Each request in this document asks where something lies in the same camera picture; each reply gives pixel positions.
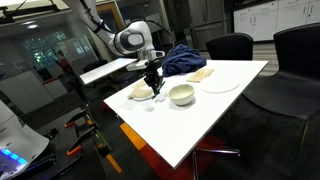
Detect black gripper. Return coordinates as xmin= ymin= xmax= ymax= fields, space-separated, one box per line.
xmin=144 ymin=62 xmax=166 ymax=95

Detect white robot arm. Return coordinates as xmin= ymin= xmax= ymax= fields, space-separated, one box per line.
xmin=62 ymin=0 xmax=166 ymax=95

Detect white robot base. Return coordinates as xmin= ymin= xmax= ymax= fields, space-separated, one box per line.
xmin=0 ymin=101 xmax=49 ymax=180

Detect white ceramic bowl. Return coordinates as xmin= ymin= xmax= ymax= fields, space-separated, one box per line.
xmin=168 ymin=84 xmax=195 ymax=106

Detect white plate near bowl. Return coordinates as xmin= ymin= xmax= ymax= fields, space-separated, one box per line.
xmin=200 ymin=78 xmax=239 ymax=93

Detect white plate under napkin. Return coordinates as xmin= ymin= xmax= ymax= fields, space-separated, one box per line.
xmin=130 ymin=88 xmax=154 ymax=100

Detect large brown napkin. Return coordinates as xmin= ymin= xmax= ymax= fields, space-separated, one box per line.
xmin=133 ymin=79 xmax=146 ymax=88

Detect brown napkin on plate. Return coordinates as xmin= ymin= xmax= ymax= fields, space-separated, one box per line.
xmin=128 ymin=81 xmax=153 ymax=99

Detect blue crumpled cloth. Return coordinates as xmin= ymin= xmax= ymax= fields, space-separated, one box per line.
xmin=162 ymin=44 xmax=207 ymax=77

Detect brown napkin by cloth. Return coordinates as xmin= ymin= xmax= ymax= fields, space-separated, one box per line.
xmin=188 ymin=69 xmax=214 ymax=82

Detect white side table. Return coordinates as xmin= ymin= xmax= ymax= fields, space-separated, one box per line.
xmin=79 ymin=58 xmax=139 ymax=85

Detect black orange clamp upper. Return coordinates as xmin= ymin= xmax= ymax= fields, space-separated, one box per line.
xmin=64 ymin=110 xmax=93 ymax=128

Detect black orange clamp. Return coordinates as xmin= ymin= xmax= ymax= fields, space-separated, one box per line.
xmin=66 ymin=123 xmax=112 ymax=157
xmin=64 ymin=110 xmax=93 ymax=128

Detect black orange clamp lower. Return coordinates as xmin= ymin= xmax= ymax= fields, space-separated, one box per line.
xmin=66 ymin=123 xmax=112 ymax=157

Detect stainless steel refrigerator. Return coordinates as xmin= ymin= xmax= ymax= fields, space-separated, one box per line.
xmin=188 ymin=0 xmax=226 ymax=51

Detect black chair far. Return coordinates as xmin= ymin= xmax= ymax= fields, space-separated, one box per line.
xmin=205 ymin=33 xmax=253 ymax=60

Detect black chair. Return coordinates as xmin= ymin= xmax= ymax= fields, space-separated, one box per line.
xmin=244 ymin=23 xmax=320 ymax=147
xmin=205 ymin=33 xmax=253 ymax=60

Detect white kitchen cabinets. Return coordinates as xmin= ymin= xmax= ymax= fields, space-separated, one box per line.
xmin=234 ymin=0 xmax=320 ymax=42

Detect black chair near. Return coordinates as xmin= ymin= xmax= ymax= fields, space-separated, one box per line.
xmin=244 ymin=23 xmax=320 ymax=147

